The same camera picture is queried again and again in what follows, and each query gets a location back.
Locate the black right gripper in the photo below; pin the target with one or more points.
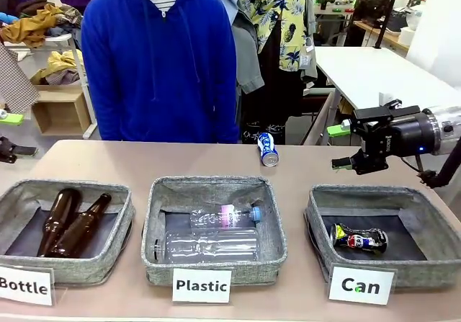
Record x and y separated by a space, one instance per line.
407 134

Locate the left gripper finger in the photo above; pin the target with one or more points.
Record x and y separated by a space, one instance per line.
11 149
12 119

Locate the stubby brown glass bottle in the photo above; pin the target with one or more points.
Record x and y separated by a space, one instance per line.
57 217

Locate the crushed blue red can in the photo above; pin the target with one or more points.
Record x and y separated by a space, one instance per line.
360 241

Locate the slim brown glass bottle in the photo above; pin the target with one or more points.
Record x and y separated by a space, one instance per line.
79 228

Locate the clear capless plastic bottle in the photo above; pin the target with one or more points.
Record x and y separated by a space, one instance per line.
209 246

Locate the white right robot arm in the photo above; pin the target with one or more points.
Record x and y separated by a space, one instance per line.
450 131

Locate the grey fabric basket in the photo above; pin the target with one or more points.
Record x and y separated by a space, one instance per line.
360 199
93 269
212 192

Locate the blue white Sweat can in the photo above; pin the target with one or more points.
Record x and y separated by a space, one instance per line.
268 149

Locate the white Can label sign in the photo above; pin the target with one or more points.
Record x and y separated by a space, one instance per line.
360 273

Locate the brown checked fabric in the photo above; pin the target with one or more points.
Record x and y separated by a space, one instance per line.
14 84

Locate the wooden open box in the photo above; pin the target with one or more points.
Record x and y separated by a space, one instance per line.
61 113

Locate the yellow crumpled cloth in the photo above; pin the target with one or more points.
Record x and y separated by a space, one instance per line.
61 62

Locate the white table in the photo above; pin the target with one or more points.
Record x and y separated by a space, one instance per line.
378 70

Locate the white metal rack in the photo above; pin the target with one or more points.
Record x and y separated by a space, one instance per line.
84 84

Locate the mustard cloth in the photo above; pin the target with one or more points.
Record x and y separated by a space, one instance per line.
32 28

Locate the black garment with white print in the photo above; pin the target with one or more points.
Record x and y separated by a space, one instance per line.
273 98

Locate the white garment tag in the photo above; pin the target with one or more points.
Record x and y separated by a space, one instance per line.
304 62

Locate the dark clothes pile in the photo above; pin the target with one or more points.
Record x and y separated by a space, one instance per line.
21 1

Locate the white paper roll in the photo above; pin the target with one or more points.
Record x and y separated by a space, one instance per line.
408 35

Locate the black stand pole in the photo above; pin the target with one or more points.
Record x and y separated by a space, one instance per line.
388 16

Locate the grey hanging garment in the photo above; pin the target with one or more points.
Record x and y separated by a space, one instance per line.
245 59

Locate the person in red shirt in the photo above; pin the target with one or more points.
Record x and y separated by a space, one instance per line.
371 5

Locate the clear bottle with blue cap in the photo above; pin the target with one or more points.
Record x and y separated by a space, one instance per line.
230 217

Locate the white Bottle label sign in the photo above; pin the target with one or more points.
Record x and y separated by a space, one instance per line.
25 297

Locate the yellow floral shirt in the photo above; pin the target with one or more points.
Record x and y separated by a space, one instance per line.
281 12

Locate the person in blue hoodie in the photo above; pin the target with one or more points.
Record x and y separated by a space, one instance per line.
158 66

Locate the white Plastic label sign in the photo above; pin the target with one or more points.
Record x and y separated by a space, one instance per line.
201 275

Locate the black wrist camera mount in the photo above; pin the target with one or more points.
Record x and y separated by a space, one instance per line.
392 105

